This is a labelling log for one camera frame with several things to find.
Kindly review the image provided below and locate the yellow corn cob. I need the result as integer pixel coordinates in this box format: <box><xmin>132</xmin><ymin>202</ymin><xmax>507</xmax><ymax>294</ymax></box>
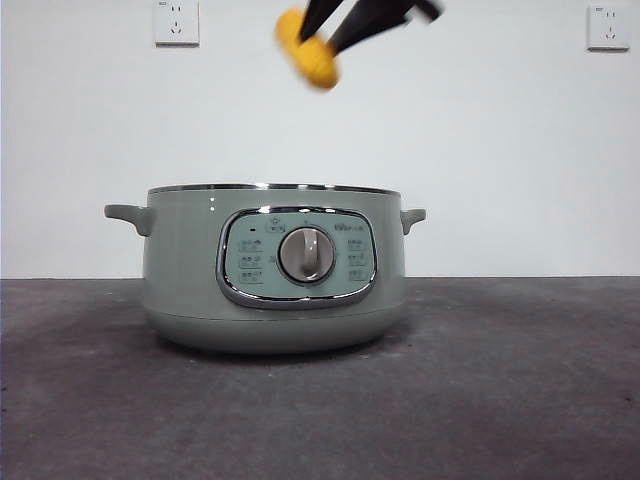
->
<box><xmin>273</xmin><ymin>6</ymin><xmax>343</xmax><ymax>92</ymax></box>

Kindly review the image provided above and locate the pale green electric pot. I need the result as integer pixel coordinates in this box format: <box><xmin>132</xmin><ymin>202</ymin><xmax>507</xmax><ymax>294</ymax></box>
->
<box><xmin>104</xmin><ymin>182</ymin><xmax>428</xmax><ymax>356</ymax></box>

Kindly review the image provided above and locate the white wall socket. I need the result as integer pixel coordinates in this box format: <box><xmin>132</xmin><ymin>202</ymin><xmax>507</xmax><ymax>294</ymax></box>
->
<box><xmin>586</xmin><ymin>5</ymin><xmax>631</xmax><ymax>53</ymax></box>
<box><xmin>153</xmin><ymin>0</ymin><xmax>200</xmax><ymax>49</ymax></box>

